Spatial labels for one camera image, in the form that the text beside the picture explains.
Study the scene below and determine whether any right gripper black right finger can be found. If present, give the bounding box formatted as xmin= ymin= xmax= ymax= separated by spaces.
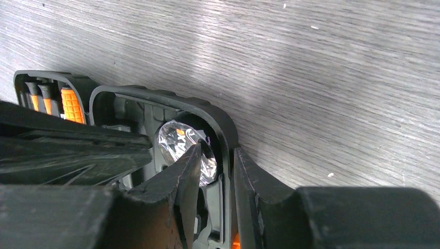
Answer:
xmin=233 ymin=148 xmax=439 ymax=248

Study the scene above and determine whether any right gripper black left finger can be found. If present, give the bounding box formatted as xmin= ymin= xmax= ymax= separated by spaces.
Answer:
xmin=1 ymin=144 xmax=202 ymax=248

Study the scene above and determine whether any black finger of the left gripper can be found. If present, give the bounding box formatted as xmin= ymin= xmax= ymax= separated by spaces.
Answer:
xmin=1 ymin=102 xmax=152 ymax=186

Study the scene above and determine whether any small black orange screwdriver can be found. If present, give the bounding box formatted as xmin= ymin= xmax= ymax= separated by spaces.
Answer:
xmin=25 ymin=81 xmax=39 ymax=112
xmin=38 ymin=84 xmax=52 ymax=115

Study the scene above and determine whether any round tape measure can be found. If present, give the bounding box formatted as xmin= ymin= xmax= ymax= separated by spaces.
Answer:
xmin=156 ymin=120 xmax=217 ymax=187

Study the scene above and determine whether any black plastic tool case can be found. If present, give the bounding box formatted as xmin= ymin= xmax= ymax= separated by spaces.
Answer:
xmin=13 ymin=70 xmax=238 ymax=248

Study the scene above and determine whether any orange case latch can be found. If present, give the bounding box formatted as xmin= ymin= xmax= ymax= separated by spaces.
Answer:
xmin=231 ymin=233 xmax=241 ymax=249

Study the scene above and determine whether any long black orange screwdriver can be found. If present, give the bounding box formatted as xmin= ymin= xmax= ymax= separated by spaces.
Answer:
xmin=61 ymin=87 xmax=86 ymax=125

